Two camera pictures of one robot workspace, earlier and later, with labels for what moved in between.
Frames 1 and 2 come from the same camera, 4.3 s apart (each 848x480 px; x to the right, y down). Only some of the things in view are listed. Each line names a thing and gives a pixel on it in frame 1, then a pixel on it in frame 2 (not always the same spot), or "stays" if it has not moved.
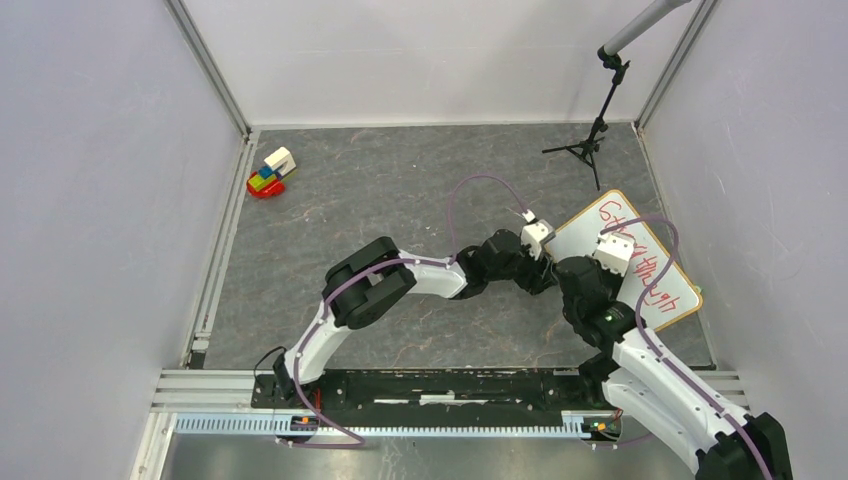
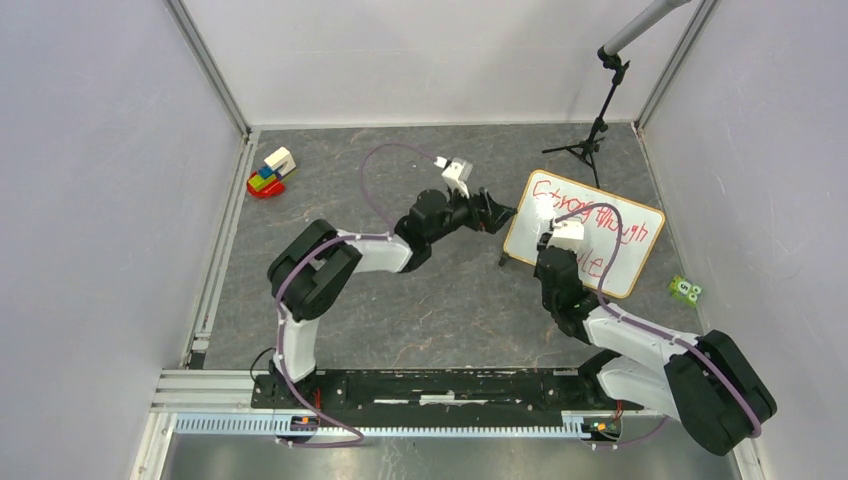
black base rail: [548, 390] stays
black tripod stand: [586, 150] stays
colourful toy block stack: [267, 182] stays
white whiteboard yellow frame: [654, 244] -> [544, 197]
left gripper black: [536, 282] -> [485, 213]
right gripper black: [614, 276] -> [544, 241]
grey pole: [655, 11] stays
